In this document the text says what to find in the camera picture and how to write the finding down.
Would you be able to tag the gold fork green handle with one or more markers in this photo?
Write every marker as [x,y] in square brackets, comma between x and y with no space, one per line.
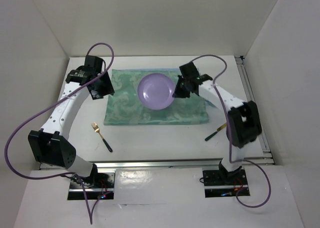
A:
[97,130]

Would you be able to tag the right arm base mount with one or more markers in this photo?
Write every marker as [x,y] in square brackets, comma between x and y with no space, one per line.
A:
[216,187]

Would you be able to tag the teal patterned satin cloth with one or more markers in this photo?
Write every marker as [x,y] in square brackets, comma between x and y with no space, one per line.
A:
[125,108]

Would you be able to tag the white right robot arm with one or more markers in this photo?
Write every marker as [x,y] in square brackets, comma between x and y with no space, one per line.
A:
[243,124]

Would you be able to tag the gold knife green handle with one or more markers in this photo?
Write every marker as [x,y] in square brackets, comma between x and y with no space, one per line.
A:
[215,132]

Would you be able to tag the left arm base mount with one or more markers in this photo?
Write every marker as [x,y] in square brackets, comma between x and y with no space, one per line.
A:
[102,188]

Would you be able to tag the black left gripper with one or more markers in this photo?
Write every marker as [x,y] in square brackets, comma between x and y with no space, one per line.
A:
[107,89]

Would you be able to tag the aluminium rail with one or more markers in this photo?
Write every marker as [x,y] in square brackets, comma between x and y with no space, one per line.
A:
[267,154]
[164,164]

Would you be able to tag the front aluminium rail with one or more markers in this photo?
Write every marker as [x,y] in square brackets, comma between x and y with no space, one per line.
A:
[164,164]

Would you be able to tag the right side aluminium rail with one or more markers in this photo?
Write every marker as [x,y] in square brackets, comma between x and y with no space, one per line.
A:
[267,154]

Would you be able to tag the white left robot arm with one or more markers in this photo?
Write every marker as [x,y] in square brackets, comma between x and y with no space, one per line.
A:
[50,144]

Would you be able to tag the lilac round plastic plate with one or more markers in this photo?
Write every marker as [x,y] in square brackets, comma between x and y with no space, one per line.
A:
[155,91]

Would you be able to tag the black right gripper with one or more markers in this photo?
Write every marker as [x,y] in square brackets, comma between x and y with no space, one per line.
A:
[178,93]

